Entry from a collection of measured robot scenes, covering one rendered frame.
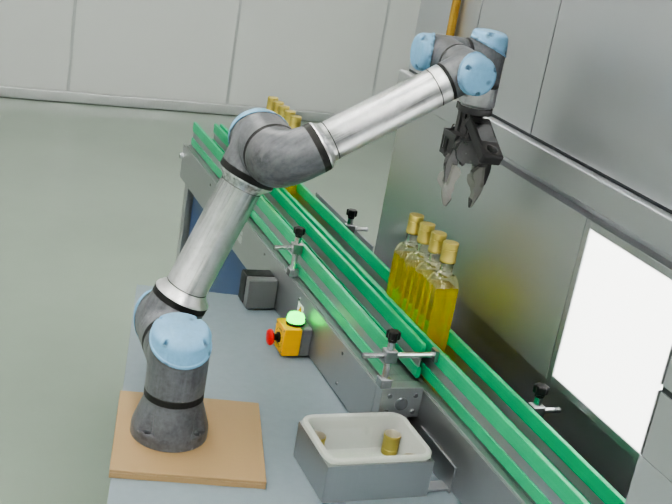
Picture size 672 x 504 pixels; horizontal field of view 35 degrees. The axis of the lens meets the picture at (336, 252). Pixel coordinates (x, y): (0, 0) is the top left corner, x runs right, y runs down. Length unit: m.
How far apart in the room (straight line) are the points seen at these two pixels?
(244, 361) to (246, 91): 5.85
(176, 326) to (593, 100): 0.91
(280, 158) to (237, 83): 6.30
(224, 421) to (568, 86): 0.97
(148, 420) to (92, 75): 6.04
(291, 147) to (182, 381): 0.48
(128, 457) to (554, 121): 1.07
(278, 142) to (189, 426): 0.57
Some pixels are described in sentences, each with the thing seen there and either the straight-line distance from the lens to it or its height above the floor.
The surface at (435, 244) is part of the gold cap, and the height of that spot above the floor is 1.14.
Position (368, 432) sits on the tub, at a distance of 2.21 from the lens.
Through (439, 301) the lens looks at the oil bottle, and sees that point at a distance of 2.29.
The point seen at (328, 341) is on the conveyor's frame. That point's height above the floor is 0.84.
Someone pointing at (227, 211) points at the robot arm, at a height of 1.21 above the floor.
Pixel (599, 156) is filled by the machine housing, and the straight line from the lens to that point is 2.11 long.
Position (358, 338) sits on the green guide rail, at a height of 0.91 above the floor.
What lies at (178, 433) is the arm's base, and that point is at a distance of 2.09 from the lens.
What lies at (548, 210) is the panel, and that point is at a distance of 2.19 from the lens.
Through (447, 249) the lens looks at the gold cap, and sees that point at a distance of 2.27.
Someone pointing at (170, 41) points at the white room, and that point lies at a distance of 8.06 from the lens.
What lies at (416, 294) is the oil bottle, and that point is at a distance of 2.36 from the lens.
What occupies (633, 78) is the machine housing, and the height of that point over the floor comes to 1.59.
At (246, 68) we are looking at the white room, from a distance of 8.24.
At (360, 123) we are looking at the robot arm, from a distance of 1.97.
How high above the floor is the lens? 1.85
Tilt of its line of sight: 19 degrees down
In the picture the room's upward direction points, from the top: 10 degrees clockwise
